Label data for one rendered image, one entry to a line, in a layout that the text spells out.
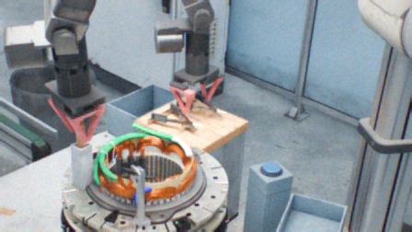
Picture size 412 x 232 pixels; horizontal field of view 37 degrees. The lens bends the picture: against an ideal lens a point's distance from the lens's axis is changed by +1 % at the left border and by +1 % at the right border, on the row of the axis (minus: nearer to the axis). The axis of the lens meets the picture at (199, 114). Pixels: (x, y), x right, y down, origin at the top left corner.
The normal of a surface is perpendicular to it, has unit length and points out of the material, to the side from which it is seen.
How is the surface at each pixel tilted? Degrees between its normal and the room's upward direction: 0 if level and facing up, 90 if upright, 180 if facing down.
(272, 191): 90
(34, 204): 0
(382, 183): 90
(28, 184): 0
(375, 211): 90
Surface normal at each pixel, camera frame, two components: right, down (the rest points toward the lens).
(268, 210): 0.47, 0.44
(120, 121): -0.64, 0.34
